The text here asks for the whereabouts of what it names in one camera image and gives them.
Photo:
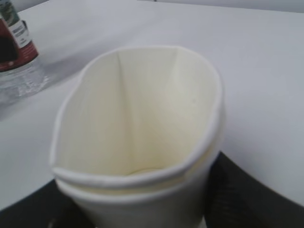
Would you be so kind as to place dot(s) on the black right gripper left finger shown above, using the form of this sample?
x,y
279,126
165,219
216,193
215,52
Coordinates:
x,y
44,208

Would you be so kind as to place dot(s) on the white paper cup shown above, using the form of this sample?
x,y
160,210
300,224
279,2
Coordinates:
x,y
154,197
142,117

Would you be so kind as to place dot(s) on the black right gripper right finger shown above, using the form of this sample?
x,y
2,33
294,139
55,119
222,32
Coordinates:
x,y
234,199

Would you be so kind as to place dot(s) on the clear red-label water bottle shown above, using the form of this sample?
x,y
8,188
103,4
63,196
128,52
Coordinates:
x,y
21,71

